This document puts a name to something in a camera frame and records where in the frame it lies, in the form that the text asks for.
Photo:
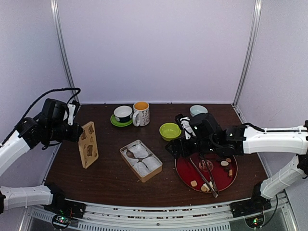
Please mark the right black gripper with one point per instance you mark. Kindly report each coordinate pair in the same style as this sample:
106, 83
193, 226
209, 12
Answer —
174, 143

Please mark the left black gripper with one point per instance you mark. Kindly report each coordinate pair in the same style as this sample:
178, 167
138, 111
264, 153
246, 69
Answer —
74, 135

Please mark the bear print tin lid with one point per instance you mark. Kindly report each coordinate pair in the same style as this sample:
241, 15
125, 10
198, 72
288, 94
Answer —
87, 145

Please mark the beige rectangular tin box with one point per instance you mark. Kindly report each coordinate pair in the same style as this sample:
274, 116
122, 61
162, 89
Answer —
151, 174

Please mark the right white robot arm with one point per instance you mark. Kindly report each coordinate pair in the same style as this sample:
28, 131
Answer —
204, 135

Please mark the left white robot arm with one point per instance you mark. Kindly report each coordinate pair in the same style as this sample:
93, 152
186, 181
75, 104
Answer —
53, 125

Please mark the tan cube chocolate front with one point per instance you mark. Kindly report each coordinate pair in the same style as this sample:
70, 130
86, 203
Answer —
193, 183

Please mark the white oval chocolate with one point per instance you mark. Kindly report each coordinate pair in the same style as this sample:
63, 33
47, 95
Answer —
224, 163

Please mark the beige chocolate piece front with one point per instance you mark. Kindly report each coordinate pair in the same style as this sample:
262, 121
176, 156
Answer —
205, 188

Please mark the lime green bowl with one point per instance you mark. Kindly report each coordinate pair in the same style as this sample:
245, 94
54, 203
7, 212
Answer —
169, 131

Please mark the red round lacquer tray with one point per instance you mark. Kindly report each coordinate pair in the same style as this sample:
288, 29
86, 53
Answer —
190, 169

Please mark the white paper cup liner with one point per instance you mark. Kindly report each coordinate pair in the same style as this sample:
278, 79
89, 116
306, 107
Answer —
151, 163
141, 169
139, 151
130, 157

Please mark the pale blue ceramic bowl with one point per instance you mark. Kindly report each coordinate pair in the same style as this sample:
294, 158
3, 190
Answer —
197, 109

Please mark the white patterned mug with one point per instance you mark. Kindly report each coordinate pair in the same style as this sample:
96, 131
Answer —
141, 115

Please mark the navy white cup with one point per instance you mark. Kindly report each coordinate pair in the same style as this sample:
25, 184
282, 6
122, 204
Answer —
123, 113

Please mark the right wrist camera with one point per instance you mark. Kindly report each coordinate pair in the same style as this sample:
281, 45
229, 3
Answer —
184, 124

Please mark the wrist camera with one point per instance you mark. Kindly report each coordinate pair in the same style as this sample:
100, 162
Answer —
71, 111
184, 124

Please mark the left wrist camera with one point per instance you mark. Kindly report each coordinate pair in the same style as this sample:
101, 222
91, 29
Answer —
71, 111

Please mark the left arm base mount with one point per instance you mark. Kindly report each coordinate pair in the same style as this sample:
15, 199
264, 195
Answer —
69, 209

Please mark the right aluminium frame post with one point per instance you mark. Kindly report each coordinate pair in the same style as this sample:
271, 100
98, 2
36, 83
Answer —
249, 52

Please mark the aluminium frame post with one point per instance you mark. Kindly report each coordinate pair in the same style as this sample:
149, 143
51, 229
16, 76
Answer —
249, 52
63, 54

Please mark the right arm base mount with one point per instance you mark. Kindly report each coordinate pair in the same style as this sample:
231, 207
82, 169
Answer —
250, 208

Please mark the left aluminium frame post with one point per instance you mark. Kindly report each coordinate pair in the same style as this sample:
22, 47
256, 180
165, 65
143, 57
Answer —
63, 54

